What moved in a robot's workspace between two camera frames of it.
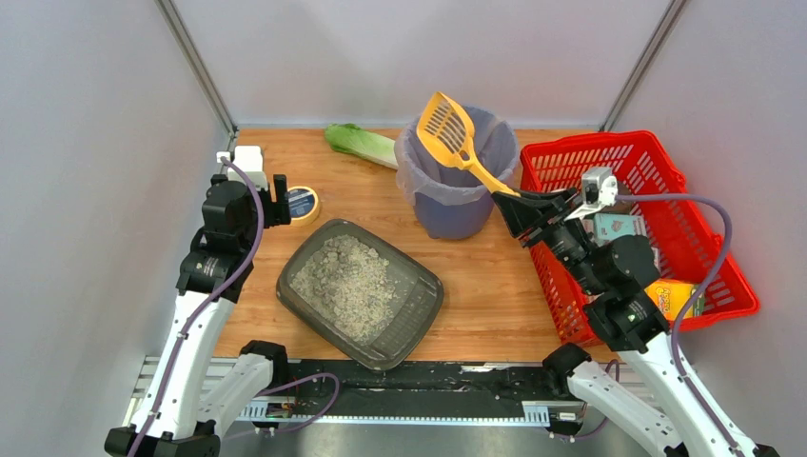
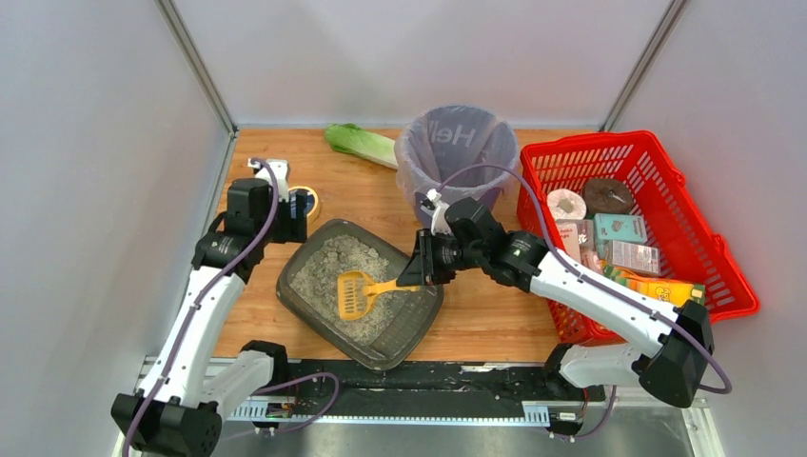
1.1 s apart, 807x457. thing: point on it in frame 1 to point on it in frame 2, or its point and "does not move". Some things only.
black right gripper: x=546 y=219 to x=426 y=258
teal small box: x=609 y=227 does not move
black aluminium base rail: x=324 y=389 does not move
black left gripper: x=277 y=201 to x=296 y=217
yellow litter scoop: x=450 y=132 to x=357 y=291
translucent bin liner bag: x=494 y=148 does not move
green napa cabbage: x=356 y=140 does not move
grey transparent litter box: x=364 y=296 does not move
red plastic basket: x=686 y=235 does not move
